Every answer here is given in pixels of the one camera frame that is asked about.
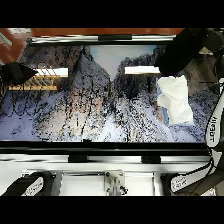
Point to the dark green T-shirt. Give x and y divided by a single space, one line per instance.
181 50

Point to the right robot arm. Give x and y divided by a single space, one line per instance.
215 128

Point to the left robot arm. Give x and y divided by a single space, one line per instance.
28 185

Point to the white garment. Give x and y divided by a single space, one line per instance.
175 100

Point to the black garment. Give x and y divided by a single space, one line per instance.
15 73

